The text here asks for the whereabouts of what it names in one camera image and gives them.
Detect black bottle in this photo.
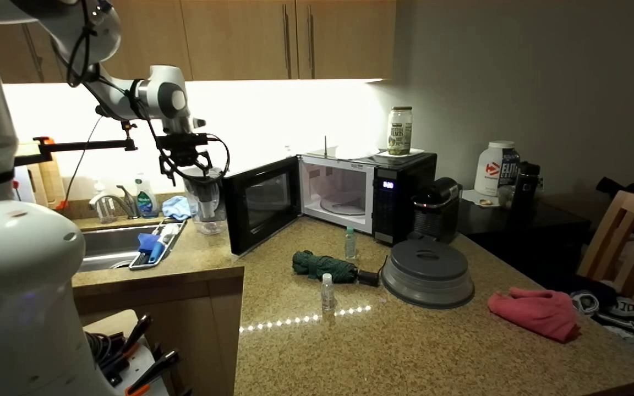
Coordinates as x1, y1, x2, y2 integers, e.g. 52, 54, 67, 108
510, 159, 544, 215

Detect white plastic jug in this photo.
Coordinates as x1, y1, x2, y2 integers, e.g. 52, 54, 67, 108
472, 138, 519, 200

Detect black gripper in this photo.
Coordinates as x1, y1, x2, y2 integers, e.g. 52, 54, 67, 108
153, 130, 219, 187

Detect black side table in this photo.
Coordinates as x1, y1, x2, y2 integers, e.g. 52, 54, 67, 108
453, 191, 592, 287

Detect dish soap bottle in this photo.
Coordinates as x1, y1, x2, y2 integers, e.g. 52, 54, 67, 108
132, 173, 161, 220

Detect pink cloth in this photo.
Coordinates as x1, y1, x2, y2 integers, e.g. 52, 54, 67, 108
483, 285, 584, 345

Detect wooden wall cabinets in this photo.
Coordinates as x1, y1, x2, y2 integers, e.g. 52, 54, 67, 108
0, 0, 399, 85

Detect clear water filter pitcher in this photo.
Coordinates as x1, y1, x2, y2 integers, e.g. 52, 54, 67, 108
181, 164, 231, 238

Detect small green bottle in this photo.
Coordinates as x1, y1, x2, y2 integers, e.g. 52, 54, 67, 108
340, 225, 361, 263

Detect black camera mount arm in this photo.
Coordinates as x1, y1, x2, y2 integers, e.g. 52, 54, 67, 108
32, 119, 140, 159

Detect small clear bottle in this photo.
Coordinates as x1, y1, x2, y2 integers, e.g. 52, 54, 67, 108
319, 271, 338, 319

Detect wooden slatted chair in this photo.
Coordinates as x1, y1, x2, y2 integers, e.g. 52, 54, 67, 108
575, 189, 634, 334

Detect black coffee maker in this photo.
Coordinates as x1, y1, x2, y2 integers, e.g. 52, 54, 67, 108
410, 176, 465, 247

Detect green folded umbrella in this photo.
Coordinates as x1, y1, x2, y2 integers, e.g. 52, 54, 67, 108
290, 248, 383, 287

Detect black microwave body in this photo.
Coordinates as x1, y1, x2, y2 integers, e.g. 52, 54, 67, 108
297, 148, 439, 248

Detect black white patterned shoes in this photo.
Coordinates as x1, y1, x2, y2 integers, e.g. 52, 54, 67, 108
569, 287, 634, 342

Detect wooden cutting board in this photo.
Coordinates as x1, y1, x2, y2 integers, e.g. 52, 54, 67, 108
13, 155, 67, 210

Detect glass jar with lid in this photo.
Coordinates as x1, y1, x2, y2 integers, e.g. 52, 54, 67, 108
383, 103, 416, 159

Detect blue cloth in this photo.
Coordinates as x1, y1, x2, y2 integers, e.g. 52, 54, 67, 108
158, 193, 196, 225

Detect black bags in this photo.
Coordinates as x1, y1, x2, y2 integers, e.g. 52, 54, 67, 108
593, 173, 634, 205

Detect tray with blue sponge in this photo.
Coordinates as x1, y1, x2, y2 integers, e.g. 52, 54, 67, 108
128, 220, 187, 273

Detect metal faucet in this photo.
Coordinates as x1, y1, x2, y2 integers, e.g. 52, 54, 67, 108
88, 183, 140, 225

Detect steel kitchen sink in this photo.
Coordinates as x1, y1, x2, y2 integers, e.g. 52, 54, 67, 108
77, 218, 164, 274

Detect black microwave door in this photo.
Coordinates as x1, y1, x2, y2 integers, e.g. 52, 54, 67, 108
219, 153, 304, 258

